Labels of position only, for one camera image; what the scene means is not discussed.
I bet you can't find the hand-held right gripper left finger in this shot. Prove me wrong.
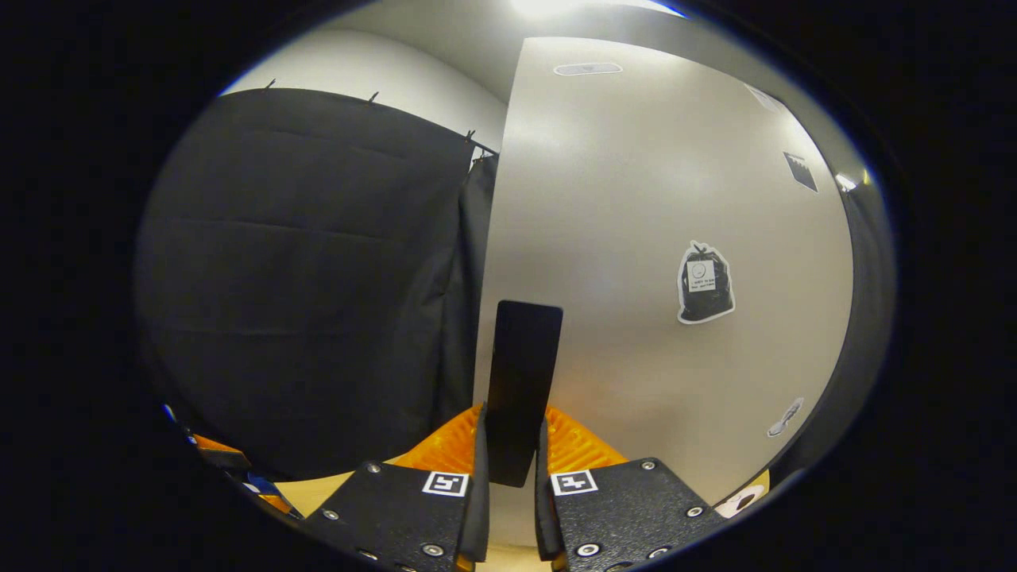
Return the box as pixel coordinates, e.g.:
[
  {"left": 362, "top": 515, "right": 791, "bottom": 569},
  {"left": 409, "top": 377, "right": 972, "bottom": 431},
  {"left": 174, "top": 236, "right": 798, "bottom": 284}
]
[{"left": 304, "top": 404, "right": 491, "bottom": 572}]

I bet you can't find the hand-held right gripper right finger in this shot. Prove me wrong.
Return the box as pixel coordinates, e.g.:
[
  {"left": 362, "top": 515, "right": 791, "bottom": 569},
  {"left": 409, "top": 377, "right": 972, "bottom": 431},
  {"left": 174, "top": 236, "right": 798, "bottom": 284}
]
[{"left": 534, "top": 405, "right": 725, "bottom": 572}]

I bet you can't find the black cabinet door handle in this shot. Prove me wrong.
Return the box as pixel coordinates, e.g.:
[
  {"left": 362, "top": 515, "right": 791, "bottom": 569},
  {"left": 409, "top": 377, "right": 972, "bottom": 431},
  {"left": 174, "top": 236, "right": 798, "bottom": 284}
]
[{"left": 486, "top": 300, "right": 564, "bottom": 488}]

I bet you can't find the grey cabinet door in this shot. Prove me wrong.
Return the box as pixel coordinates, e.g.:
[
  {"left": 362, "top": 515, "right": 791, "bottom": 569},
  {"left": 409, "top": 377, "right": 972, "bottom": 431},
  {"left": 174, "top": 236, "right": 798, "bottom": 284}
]
[{"left": 473, "top": 36, "right": 857, "bottom": 549}]

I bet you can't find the black backdrop cloth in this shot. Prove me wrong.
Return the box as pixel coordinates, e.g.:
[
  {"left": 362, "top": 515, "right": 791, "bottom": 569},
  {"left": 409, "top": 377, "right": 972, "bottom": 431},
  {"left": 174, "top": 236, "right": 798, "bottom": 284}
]
[{"left": 133, "top": 87, "right": 500, "bottom": 482}]

